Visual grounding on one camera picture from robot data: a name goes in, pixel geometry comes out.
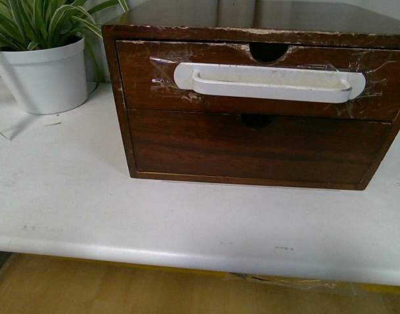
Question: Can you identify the white drawer handle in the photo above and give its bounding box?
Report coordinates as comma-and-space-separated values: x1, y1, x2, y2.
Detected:
174, 62, 366, 103

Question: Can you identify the wooden drawer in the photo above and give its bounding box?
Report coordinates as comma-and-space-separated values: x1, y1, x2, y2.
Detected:
128, 110, 391, 184
116, 41, 400, 121

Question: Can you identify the dark wooden drawer cabinet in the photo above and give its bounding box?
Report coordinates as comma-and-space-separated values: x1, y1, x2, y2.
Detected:
102, 1, 400, 190

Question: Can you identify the white plant pot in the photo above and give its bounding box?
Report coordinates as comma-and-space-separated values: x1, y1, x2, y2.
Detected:
0, 37, 88, 114

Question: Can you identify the clear plastic sheet under table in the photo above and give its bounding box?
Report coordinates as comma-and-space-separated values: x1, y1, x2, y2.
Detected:
224, 272, 365, 296

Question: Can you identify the green striped spider plant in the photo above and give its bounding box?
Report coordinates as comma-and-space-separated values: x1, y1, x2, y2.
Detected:
0, 0, 130, 138

